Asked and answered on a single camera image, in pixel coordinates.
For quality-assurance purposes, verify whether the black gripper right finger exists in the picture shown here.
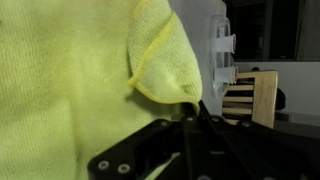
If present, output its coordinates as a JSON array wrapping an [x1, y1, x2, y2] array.
[[198, 101, 320, 180]]

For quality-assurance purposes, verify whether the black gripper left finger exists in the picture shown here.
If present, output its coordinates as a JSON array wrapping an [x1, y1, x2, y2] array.
[[87, 103, 196, 180]]

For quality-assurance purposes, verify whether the yellow microfiber towel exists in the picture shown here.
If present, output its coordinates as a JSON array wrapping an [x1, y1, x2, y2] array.
[[0, 0, 202, 180]]

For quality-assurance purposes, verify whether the light wooden chair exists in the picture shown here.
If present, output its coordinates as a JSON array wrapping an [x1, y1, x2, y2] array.
[[222, 70, 278, 128]]

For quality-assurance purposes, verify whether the right small white cup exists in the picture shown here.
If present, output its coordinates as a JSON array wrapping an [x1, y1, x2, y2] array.
[[215, 66, 238, 84]]

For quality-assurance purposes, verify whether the small white cup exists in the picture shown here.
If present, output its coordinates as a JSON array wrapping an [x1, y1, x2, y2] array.
[[217, 34, 236, 53], [215, 66, 238, 84]]

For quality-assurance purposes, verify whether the left small white cup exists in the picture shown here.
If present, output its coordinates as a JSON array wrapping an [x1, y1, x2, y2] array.
[[217, 34, 236, 53]]

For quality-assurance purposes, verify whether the clear plastic tray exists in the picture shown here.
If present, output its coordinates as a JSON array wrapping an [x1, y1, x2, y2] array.
[[209, 16, 236, 98]]

